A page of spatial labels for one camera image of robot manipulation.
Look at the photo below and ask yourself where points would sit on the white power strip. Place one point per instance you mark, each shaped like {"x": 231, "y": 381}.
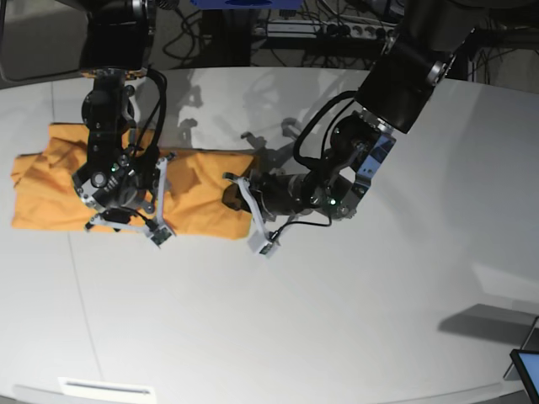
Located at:
{"x": 307, "y": 29}

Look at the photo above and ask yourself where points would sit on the white flat bar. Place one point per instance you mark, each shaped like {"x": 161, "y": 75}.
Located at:
{"x": 107, "y": 391}

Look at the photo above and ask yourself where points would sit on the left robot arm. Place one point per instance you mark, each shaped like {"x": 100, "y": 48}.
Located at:
{"x": 348, "y": 139}

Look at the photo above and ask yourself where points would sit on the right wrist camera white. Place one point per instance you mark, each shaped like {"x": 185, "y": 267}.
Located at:
{"x": 160, "y": 235}

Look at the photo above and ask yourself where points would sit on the tablet screen on stand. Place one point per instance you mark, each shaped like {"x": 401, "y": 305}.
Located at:
{"x": 524, "y": 363}

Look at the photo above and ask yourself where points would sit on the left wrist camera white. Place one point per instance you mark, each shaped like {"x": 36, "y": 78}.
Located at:
{"x": 261, "y": 245}

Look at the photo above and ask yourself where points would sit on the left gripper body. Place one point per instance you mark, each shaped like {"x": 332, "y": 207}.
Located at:
{"x": 275, "y": 195}

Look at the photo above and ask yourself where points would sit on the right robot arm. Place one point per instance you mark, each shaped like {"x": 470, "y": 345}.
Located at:
{"x": 116, "y": 51}

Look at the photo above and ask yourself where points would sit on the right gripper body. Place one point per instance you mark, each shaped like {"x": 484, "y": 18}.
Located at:
{"x": 120, "y": 199}

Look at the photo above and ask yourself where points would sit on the yellow T-shirt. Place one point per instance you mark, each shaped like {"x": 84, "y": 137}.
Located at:
{"x": 46, "y": 201}

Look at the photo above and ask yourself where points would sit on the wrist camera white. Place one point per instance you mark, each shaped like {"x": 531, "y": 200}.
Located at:
{"x": 160, "y": 235}
{"x": 261, "y": 245}

